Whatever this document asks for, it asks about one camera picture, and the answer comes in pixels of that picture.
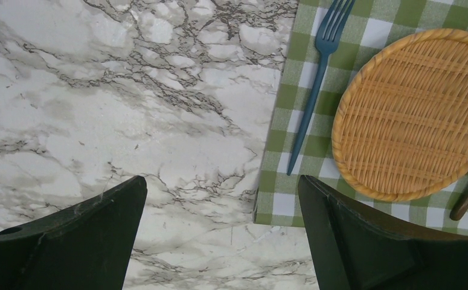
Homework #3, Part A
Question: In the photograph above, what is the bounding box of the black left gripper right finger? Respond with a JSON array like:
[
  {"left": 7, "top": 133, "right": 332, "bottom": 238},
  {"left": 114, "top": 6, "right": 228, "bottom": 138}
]
[{"left": 298, "top": 175, "right": 468, "bottom": 289}]

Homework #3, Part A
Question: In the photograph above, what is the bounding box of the orange woven plate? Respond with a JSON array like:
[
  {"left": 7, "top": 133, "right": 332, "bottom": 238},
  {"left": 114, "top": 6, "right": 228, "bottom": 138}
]
[{"left": 332, "top": 28, "right": 468, "bottom": 202}]

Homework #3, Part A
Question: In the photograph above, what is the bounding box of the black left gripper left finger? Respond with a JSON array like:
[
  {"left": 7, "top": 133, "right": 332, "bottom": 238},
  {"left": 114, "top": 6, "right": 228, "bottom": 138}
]
[{"left": 0, "top": 176, "right": 147, "bottom": 289}]

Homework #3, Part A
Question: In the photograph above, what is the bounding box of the blue handled utensil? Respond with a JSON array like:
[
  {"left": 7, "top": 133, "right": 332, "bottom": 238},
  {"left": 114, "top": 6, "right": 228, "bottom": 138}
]
[{"left": 286, "top": 0, "right": 355, "bottom": 176}]

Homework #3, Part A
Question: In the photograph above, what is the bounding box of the green white checkered cloth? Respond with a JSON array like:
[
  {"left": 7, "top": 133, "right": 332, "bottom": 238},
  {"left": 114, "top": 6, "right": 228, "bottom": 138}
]
[{"left": 254, "top": 1, "right": 468, "bottom": 236}]

